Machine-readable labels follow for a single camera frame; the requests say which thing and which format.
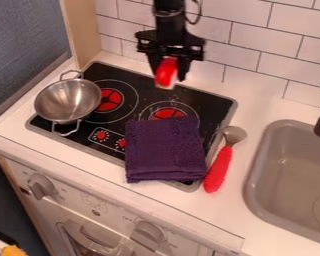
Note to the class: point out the red toy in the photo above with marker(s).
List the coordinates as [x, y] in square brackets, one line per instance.
[166, 73]

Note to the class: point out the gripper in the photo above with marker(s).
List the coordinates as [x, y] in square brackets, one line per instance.
[169, 41]

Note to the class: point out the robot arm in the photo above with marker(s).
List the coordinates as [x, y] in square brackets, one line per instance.
[169, 15]

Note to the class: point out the toy stove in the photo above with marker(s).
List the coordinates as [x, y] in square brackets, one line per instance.
[140, 96]

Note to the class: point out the purple cloth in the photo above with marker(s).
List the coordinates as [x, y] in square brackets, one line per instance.
[165, 150]

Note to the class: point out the toy sink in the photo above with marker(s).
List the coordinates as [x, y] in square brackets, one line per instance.
[291, 180]

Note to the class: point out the silver pot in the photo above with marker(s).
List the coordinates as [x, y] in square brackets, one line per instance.
[68, 100]

